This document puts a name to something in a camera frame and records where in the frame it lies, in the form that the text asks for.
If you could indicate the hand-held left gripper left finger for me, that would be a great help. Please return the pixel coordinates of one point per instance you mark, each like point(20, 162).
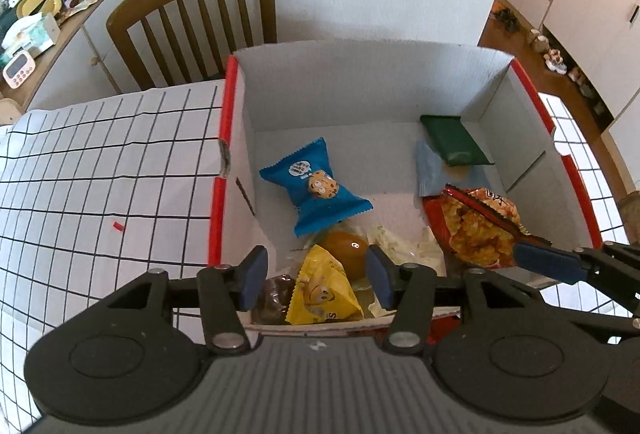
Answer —
point(252, 276)

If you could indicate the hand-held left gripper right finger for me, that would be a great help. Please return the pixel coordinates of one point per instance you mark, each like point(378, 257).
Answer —
point(377, 279)

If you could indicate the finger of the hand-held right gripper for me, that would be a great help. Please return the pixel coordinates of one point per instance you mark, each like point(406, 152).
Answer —
point(545, 260)
point(600, 326)

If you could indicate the red orange snack packet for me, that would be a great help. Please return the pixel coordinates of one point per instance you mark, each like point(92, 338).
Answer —
point(475, 229)

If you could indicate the blue cookie snack packet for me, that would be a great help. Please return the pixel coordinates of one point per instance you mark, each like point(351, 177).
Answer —
point(310, 194)

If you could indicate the pale blue snack packet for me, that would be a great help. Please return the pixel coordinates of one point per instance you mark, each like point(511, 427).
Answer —
point(430, 174)

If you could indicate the red cardboard box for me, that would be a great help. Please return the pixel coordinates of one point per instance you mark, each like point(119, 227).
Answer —
point(350, 89)

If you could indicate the dark brown snack packet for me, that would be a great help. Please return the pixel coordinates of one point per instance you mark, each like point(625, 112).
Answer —
point(272, 301)

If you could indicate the brown egg snack packet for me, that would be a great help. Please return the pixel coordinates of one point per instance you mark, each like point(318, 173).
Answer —
point(345, 249)

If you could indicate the clear wrapped white snack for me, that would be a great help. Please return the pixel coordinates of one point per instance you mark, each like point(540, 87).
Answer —
point(415, 249)

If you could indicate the yellow snack packet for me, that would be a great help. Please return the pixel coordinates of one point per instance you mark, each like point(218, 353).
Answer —
point(320, 294)

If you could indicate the dark green snack packet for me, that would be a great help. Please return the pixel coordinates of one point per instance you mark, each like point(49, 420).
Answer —
point(457, 139)

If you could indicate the checkered white tablecloth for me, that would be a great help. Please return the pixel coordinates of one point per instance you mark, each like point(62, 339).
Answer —
point(100, 164)

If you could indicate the pair of shoes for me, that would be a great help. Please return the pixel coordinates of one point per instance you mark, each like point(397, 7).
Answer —
point(555, 59)

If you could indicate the white cabinet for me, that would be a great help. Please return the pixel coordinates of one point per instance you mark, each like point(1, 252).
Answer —
point(590, 14)

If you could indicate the wooden side table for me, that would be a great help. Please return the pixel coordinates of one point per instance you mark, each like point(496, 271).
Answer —
point(75, 29)

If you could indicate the white kitchen timer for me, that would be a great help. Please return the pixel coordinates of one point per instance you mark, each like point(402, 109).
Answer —
point(19, 70)

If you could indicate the tissue box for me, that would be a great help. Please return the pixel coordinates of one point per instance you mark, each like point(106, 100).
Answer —
point(32, 31)

